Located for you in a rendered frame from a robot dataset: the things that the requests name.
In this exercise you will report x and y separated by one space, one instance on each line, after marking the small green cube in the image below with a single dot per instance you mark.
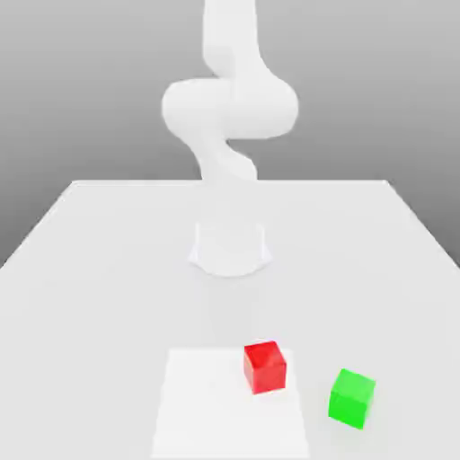
351 399

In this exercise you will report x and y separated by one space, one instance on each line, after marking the small red cube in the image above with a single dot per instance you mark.
265 368

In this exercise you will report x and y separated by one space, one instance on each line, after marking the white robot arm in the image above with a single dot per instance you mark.
230 107

